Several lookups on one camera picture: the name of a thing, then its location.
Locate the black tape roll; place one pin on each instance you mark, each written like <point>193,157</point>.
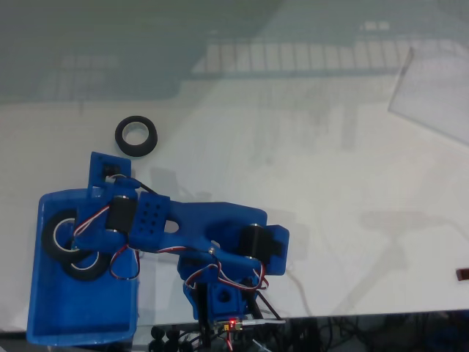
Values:
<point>121,144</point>
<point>47,234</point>
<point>84,275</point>

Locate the blue plastic bin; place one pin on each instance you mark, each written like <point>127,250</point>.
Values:
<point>73,311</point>

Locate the black clamp knob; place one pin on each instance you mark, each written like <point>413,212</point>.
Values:
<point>157,333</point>
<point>171,335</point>

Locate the motor controller board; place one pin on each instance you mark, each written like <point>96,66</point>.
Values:
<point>231,325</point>

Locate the clear acrylic sheet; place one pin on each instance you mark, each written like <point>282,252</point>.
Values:
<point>432,95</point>

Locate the small brown object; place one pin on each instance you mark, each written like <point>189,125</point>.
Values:
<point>462,275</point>

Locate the blue gripper camera mount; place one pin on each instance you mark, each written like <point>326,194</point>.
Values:
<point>96,172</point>

